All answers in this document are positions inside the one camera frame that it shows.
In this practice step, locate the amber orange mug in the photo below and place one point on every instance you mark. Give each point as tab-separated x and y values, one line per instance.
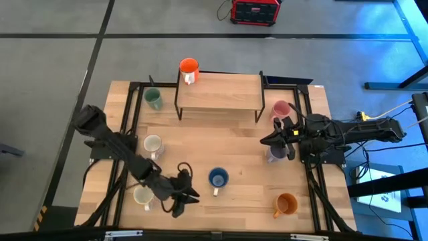
286	203

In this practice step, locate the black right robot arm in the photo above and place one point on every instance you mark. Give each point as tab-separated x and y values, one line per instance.
374	130

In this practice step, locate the blue desk frame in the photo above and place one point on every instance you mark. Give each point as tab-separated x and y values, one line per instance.
384	86

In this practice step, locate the black aluminium table frame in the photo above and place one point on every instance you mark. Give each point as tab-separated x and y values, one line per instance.
137	107

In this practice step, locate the cream pink patterned mug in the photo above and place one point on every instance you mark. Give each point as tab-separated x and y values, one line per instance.
142	195

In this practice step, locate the yellow plug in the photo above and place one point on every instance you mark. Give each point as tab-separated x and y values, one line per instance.
362	116

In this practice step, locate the white printed sheet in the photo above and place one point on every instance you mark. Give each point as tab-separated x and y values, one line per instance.
384	202

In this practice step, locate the black metal bar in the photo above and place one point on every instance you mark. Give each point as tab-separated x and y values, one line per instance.
384	183

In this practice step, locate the white floral patterned mug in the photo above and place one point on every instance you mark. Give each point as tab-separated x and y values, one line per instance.
152	144

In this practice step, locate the black stand post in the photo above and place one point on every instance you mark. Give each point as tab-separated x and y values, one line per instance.
420	107

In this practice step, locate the purple mug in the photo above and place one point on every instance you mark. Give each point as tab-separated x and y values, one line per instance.
275	154

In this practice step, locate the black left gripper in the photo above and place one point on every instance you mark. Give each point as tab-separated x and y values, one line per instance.
167	189

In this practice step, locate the dark flat panel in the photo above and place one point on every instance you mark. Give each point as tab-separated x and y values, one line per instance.
287	81

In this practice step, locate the green mug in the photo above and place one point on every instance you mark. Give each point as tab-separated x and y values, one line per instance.
153	97

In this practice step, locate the silver metal bracket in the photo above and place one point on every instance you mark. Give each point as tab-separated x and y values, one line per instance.
123	233
309	237

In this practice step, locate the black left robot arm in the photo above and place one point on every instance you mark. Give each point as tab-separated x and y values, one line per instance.
117	147

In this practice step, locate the wooden shelf riser black legs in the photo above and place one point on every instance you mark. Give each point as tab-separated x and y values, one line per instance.
220	92

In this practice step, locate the red and black case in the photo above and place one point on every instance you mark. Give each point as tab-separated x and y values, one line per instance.
255	13

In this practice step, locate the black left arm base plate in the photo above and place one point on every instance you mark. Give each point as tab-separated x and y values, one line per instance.
100	152

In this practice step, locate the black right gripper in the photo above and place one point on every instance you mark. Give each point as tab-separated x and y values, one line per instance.
291	137

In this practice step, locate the black horizontal beam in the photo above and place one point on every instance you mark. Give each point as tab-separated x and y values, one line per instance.
184	236

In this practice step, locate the grey furniture foot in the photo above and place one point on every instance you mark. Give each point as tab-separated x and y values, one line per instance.
10	150

